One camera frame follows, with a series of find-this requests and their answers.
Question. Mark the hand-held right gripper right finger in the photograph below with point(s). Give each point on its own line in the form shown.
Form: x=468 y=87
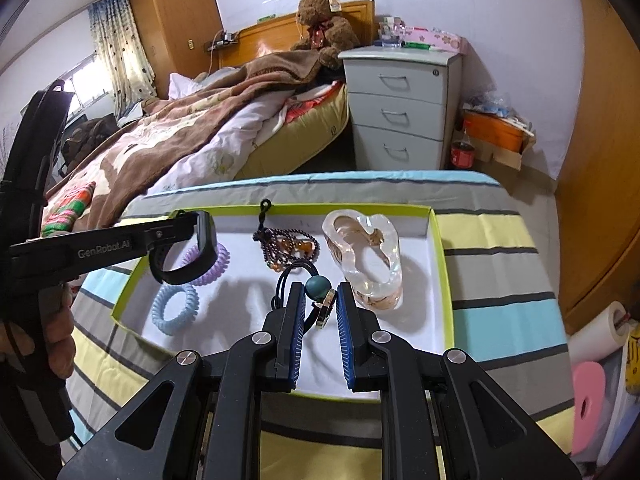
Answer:
x=347 y=340

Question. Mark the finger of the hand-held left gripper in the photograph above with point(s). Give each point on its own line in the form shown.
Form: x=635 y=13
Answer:
x=42 y=135
x=170 y=232

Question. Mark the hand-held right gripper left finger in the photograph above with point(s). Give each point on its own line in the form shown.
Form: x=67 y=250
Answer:
x=292 y=340

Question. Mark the black wristband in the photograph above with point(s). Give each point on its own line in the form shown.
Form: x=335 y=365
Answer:
x=207 y=250

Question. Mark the green cardboard tray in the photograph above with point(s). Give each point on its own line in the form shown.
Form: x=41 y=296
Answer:
x=225 y=320

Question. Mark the clear hair claw clip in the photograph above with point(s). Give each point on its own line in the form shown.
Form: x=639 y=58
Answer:
x=350 y=230

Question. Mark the person's left hand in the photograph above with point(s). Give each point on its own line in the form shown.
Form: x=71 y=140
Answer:
x=59 y=332

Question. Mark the red green plaid cloth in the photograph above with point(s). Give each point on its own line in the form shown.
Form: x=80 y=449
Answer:
x=65 y=210

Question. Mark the dark bag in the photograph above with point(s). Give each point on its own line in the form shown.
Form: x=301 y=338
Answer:
x=90 y=135

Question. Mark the window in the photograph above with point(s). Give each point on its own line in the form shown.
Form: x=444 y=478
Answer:
x=85 y=80

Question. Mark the brown blanket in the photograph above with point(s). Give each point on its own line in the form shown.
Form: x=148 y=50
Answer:
x=150 y=160

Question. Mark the white floral quilt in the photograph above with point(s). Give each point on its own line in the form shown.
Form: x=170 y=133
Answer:
x=225 y=135

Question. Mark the spotted curtain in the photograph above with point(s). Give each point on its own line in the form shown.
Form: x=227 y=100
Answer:
x=120 y=45

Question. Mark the striped tablecloth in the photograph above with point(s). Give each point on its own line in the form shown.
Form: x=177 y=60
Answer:
x=500 y=280

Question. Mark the yellow mattress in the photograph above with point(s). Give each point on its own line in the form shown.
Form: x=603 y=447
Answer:
x=310 y=130

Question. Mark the tall wooden wardrobe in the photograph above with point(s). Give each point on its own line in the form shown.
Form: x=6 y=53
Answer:
x=175 y=20

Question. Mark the wooden headboard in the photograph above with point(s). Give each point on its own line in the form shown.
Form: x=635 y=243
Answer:
x=260 y=35

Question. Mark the cola bottle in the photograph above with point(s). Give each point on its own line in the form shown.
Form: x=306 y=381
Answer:
x=462 y=152

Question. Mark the grey nightstand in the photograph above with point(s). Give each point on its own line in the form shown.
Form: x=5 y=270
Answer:
x=400 y=105

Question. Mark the cardboard box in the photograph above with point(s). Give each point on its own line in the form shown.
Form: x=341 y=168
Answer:
x=505 y=157

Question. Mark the white paper roll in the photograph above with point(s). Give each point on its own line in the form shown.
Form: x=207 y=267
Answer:
x=597 y=332

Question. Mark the orange box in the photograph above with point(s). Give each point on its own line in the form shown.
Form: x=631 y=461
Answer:
x=492 y=132

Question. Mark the brown teddy bear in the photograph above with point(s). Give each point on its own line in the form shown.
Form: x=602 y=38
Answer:
x=325 y=25

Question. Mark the clear plastic container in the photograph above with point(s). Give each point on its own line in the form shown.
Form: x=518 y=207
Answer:
x=391 y=32

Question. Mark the pink flowered box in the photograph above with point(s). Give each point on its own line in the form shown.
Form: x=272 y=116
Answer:
x=440 y=40

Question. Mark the wide wooden wardrobe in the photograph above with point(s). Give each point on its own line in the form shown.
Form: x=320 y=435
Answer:
x=600 y=135

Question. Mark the wall shelf with devices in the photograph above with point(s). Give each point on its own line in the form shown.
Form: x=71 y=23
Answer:
x=225 y=40

